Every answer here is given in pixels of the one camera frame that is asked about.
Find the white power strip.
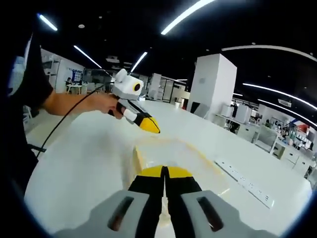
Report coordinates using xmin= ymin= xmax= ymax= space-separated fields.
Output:
xmin=213 ymin=159 xmax=275 ymax=209

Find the row of white desks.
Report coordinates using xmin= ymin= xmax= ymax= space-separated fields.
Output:
xmin=213 ymin=112 xmax=316 ymax=176

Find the wide white square pillar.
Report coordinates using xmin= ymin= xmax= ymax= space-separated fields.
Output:
xmin=186 ymin=53 xmax=238 ymax=120

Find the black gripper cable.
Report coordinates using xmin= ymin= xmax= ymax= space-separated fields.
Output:
xmin=35 ymin=78 xmax=117 ymax=160

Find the translucent yellow-edged plastic bag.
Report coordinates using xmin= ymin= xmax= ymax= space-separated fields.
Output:
xmin=120 ymin=137 xmax=230 ymax=199

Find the grey panel leaning on pillar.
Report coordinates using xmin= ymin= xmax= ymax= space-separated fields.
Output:
xmin=191 ymin=101 xmax=211 ymax=118

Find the grey mesh office chair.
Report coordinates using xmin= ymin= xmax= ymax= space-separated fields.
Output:
xmin=254 ymin=123 xmax=278 ymax=152

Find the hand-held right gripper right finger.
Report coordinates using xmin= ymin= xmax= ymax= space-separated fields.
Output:
xmin=163 ymin=166 xmax=278 ymax=238

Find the person's left hand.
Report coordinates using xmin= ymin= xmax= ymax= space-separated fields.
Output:
xmin=95 ymin=95 xmax=125 ymax=120

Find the long ceiling light strip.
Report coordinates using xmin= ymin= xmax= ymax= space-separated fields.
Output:
xmin=160 ymin=0 xmax=216 ymax=36

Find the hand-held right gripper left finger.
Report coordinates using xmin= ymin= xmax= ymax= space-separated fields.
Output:
xmin=53 ymin=165 xmax=165 ymax=238

